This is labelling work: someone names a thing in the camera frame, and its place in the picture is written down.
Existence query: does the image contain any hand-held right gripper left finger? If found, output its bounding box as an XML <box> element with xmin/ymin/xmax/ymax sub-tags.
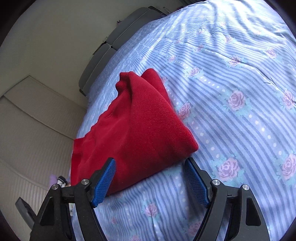
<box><xmin>29</xmin><ymin>158</ymin><xmax>116</xmax><ymax>241</ymax></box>

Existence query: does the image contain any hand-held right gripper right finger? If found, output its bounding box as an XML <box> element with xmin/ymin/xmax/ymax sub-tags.
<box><xmin>184</xmin><ymin>158</ymin><xmax>271</xmax><ymax>241</ymax></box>

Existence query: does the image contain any red cartoon print sweatshirt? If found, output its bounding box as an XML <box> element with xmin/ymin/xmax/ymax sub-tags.
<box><xmin>70</xmin><ymin>68</ymin><xmax>199</xmax><ymax>196</ymax></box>

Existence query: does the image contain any blue floral striped bed sheet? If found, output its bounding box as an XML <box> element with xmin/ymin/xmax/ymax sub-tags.
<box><xmin>68</xmin><ymin>0</ymin><xmax>296</xmax><ymax>241</ymax></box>

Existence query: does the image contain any beige slatted wardrobe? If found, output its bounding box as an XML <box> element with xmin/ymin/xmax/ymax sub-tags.
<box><xmin>0</xmin><ymin>75</ymin><xmax>87</xmax><ymax>223</ymax></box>

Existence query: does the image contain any grey headboard cushion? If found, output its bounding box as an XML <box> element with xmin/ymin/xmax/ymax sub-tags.
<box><xmin>79</xmin><ymin>44</ymin><xmax>114</xmax><ymax>98</ymax></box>
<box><xmin>109</xmin><ymin>7</ymin><xmax>167</xmax><ymax>48</ymax></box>

